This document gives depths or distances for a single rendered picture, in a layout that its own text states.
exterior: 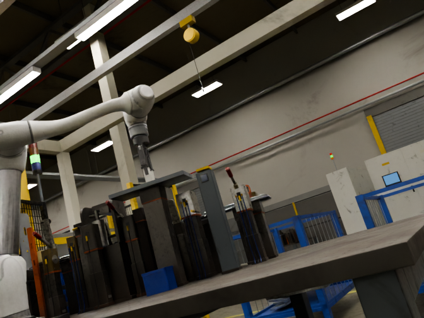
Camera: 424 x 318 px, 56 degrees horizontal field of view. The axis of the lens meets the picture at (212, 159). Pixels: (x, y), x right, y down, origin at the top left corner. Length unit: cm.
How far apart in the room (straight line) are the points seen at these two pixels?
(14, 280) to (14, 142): 56
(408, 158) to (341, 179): 147
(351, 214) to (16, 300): 853
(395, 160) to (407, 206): 100
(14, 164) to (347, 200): 836
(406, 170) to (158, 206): 804
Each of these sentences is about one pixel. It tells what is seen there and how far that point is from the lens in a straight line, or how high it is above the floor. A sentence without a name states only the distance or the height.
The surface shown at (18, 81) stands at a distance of 499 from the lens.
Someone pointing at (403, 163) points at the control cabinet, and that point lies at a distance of 947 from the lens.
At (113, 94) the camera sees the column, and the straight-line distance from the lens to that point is 1084.
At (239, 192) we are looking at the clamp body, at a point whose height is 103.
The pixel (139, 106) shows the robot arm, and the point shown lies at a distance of 178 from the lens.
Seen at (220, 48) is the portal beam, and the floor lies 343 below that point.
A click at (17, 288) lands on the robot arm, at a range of 165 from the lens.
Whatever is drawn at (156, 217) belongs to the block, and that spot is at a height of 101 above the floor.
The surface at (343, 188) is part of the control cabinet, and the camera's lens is 962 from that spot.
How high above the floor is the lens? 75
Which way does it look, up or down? 14 degrees up
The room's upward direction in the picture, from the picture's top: 16 degrees counter-clockwise
